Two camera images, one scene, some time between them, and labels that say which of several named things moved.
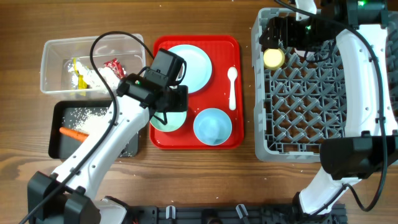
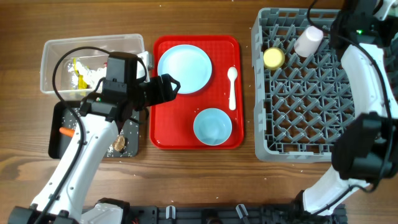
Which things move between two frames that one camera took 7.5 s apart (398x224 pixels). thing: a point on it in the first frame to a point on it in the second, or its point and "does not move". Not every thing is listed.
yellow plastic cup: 273,58 does not move
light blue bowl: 212,126 does not move
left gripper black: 182,104 to 163,91
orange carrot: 78,135 does not move
